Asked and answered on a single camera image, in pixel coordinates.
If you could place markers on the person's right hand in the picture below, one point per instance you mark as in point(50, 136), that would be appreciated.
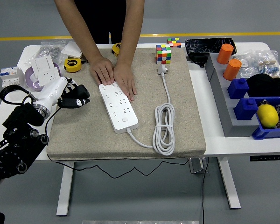
point(102, 68)

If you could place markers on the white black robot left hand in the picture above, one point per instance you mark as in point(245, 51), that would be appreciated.
point(51, 92)

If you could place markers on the person's left hand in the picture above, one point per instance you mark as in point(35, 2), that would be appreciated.
point(124, 79)

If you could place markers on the black plug adapter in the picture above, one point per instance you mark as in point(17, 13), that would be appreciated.
point(81, 91)

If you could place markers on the white power strip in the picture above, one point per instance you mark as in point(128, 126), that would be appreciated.
point(121, 112)

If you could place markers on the person's left forearm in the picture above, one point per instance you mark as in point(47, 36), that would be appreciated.
point(130, 28)

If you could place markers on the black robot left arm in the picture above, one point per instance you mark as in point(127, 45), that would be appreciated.
point(16, 144)

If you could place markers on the person's right forearm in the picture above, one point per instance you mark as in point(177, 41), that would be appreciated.
point(79, 25)

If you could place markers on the yellow black tape measure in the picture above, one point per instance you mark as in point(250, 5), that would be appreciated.
point(72, 65)
point(116, 49)

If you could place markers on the purple bowl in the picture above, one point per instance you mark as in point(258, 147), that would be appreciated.
point(29, 80)

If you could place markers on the clear bag of screws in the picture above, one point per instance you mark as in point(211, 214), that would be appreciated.
point(49, 49)

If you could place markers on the white circuit breaker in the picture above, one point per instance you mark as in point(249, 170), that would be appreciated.
point(10, 78)

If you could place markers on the large colourful puzzle cube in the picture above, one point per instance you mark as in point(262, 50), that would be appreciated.
point(163, 54)

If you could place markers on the person's torso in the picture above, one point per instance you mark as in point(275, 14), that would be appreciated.
point(102, 18)

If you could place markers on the small colourful puzzle cube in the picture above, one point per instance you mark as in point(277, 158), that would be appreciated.
point(173, 42)

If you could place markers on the grey-brown fabric mat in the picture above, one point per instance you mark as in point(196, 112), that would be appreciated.
point(88, 144)

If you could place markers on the black power adapter block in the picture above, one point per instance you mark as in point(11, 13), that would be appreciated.
point(197, 59)

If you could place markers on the black plastic tray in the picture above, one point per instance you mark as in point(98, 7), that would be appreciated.
point(205, 45)

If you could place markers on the white table leg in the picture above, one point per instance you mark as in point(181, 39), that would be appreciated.
point(228, 184)
point(65, 186)

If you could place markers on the orange cylinder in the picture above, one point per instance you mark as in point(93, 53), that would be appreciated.
point(232, 70)
point(225, 54)

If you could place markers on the grey stepped stand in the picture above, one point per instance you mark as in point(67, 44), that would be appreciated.
point(226, 112)

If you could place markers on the blue block with knob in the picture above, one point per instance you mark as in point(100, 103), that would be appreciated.
point(245, 109)
point(238, 89)

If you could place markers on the clear bag of small parts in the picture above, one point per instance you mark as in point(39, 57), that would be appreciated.
point(245, 64)

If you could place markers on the black cloth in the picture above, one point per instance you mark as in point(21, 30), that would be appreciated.
point(266, 85)

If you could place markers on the clear bag of resistors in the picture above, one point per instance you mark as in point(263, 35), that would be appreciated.
point(269, 66)

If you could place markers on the yellow lemon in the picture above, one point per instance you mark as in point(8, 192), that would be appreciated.
point(267, 116)

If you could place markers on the blue plastic bin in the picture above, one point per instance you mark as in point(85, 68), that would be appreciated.
point(266, 133)

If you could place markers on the black table control panel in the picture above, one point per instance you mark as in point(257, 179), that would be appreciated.
point(267, 158)

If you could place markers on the white wall socket panel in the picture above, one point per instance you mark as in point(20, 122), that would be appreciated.
point(46, 75)

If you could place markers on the white switch plate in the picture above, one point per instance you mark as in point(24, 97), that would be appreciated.
point(44, 64)

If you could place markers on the white wall switch panel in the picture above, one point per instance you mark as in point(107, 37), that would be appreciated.
point(72, 49)

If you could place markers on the silver metal bracket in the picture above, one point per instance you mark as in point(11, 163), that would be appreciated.
point(196, 165)

